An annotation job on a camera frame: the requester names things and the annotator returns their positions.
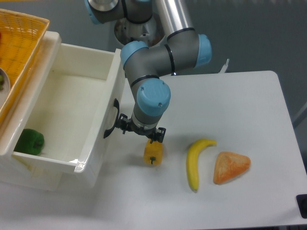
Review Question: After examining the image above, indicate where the black device at table edge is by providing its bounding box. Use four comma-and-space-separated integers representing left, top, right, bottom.
296, 194, 307, 219

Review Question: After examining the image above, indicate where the white top drawer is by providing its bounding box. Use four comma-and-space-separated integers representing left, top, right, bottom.
13, 44, 125, 191

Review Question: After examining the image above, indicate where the white drawer cabinet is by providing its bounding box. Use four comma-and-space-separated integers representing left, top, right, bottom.
0, 31, 62, 191

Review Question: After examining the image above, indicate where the orange triangular bread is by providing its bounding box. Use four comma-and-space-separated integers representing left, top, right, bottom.
213, 151, 251, 184

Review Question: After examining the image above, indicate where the yellow woven basket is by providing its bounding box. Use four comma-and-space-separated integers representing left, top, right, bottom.
0, 9, 50, 124

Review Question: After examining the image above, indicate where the yellow banana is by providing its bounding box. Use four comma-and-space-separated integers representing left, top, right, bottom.
186, 138, 217, 192

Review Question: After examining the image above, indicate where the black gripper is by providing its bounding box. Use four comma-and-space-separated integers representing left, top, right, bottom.
116, 114, 166, 143

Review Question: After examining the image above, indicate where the green bell pepper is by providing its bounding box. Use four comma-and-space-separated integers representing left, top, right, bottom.
14, 129, 45, 155

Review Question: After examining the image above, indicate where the white plate with grapes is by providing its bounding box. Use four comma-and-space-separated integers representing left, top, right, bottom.
0, 68, 11, 108

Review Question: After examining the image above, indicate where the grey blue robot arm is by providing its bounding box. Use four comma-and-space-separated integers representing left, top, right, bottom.
85, 0, 212, 142

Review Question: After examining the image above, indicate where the yellow bell pepper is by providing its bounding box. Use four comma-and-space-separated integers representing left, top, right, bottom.
143, 139, 163, 166

